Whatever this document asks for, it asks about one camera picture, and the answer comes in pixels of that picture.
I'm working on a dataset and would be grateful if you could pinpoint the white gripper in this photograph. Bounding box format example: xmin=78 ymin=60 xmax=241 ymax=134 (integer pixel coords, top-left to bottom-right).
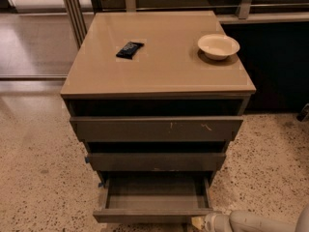
xmin=191 ymin=213 xmax=233 ymax=232

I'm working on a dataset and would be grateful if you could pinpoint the grey bottom drawer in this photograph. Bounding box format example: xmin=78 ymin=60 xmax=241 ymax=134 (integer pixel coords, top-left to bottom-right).
xmin=93 ymin=172 xmax=213 ymax=223

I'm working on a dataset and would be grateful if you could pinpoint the grey drawer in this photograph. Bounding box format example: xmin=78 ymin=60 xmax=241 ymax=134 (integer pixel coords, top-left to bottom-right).
xmin=86 ymin=153 xmax=226 ymax=171
xmin=70 ymin=116 xmax=242 ymax=142
xmin=93 ymin=172 xmax=213 ymax=223

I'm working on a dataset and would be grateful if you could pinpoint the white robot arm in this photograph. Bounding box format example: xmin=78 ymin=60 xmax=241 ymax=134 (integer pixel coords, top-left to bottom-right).
xmin=191 ymin=205 xmax=309 ymax=232

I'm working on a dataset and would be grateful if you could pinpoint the grey middle drawer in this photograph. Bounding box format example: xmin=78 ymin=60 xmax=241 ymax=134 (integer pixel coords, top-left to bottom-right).
xmin=86 ymin=153 xmax=226 ymax=171

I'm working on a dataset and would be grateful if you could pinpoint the grey drawer cabinet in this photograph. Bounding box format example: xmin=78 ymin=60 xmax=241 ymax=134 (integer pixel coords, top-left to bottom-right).
xmin=61 ymin=12 xmax=255 ymax=184

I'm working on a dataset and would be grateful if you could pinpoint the grey top drawer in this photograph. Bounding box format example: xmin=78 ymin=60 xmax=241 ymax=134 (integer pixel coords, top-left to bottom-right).
xmin=70 ymin=116 xmax=242 ymax=142

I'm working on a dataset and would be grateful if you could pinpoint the white bowl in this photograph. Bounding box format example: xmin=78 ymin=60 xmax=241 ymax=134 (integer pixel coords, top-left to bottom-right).
xmin=198 ymin=34 xmax=240 ymax=61

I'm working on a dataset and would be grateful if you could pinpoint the dark blue snack packet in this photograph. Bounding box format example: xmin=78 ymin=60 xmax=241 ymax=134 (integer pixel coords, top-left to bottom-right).
xmin=116 ymin=42 xmax=144 ymax=59

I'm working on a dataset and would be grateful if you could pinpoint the metal railing frame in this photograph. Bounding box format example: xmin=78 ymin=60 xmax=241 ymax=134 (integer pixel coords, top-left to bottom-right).
xmin=63 ymin=0 xmax=309 ymax=45

